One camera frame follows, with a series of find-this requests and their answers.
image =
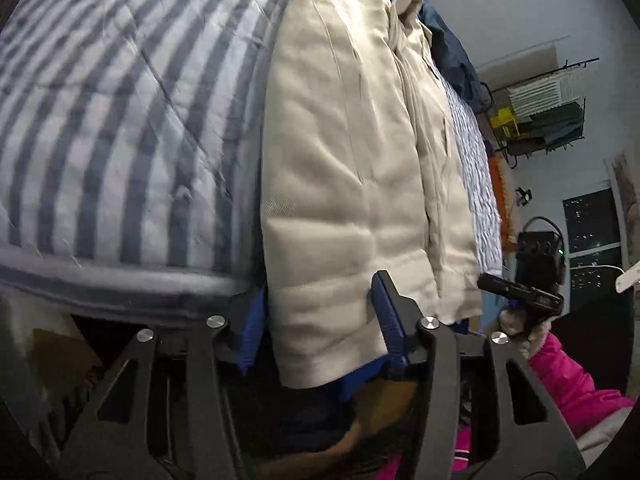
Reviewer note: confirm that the dark wall panel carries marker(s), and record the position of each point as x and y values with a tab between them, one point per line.
592	230

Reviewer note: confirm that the beige jacket with blue lining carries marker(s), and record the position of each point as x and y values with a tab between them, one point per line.
350	185

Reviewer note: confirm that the dark green towel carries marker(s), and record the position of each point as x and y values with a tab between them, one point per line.
560	125

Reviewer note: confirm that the orange fluffy cloth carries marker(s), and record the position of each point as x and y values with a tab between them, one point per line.
502	200

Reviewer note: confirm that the black drying rack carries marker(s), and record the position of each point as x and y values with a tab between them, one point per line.
545	150

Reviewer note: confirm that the blue striped quilt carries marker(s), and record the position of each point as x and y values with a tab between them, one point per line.
125	135

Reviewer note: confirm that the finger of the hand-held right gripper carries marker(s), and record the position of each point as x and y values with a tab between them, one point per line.
495	284

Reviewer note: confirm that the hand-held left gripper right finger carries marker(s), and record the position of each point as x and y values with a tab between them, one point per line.
387	320

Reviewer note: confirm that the blue checked bed sheet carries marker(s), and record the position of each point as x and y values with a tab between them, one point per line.
477	185

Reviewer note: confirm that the person's right hand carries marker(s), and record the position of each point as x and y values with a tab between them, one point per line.
512	322

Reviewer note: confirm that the navy blue garment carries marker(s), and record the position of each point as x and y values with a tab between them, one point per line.
450	50

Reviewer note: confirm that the black power station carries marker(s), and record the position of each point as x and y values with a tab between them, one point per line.
540	260

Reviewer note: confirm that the white towel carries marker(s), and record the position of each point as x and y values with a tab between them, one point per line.
542	92

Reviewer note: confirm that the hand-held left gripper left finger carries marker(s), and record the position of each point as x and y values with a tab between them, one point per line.
252	327

